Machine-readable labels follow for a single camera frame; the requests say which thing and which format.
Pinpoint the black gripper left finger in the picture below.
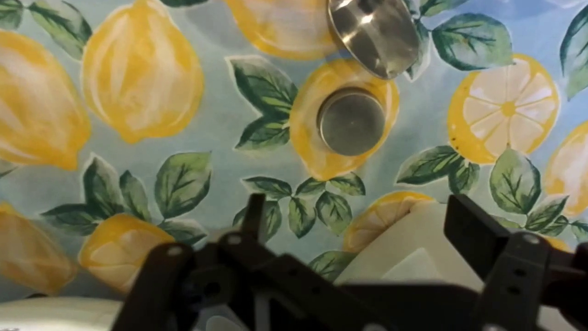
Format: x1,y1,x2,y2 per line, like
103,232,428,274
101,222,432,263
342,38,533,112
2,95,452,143
112,193,343,331

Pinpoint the metal spoon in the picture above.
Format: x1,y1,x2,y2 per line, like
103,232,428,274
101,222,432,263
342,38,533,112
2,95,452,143
327,0,421,79

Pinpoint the lemon print tablecloth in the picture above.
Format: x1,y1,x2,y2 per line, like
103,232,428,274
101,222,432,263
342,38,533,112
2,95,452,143
0,0,588,300

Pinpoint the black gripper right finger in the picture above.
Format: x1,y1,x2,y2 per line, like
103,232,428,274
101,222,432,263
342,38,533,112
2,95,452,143
443,195,588,331

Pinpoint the round metal bottle lid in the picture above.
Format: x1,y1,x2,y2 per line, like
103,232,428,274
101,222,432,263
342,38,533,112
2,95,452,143
316,88,384,156

